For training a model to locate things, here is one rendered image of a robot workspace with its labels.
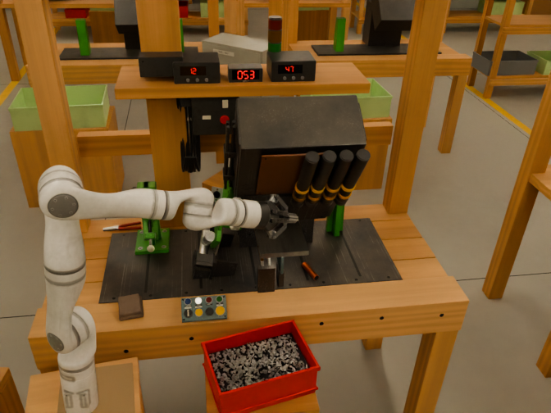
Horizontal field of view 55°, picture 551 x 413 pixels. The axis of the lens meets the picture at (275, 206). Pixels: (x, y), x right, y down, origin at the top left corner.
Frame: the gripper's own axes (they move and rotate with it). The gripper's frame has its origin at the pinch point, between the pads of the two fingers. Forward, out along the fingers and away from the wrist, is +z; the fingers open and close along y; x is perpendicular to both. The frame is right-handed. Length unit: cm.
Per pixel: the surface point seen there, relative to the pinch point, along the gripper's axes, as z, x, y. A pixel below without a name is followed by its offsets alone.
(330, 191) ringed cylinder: 15.7, 0.6, 9.3
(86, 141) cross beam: -24, 96, 27
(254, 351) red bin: 7.7, 21.7, -42.7
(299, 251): 18.1, 14.8, -9.8
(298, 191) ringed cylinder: 7.2, 5.3, 8.5
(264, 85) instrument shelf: 13, 32, 47
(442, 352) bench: 84, 1, -46
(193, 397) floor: 44, 110, -87
